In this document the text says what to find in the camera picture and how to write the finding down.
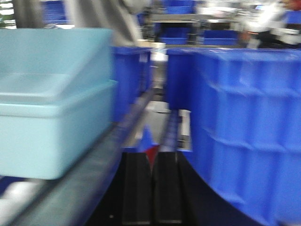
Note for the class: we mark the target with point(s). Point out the white roller conveyor track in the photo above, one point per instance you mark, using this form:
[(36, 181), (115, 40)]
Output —
[(169, 139)]

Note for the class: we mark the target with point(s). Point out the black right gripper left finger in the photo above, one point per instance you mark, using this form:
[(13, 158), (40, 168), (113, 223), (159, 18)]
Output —
[(128, 199)]

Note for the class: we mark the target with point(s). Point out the dark blue crate behind bins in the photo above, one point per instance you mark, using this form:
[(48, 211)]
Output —
[(132, 71)]

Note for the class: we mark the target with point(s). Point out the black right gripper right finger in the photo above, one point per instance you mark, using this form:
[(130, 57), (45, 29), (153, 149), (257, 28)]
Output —
[(182, 198)]

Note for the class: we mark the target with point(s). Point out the large dark blue crate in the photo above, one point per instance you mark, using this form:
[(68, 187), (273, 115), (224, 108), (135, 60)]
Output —
[(245, 125)]

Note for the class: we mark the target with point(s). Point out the light blue plastic bin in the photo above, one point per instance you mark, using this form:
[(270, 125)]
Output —
[(46, 65), (44, 141)]

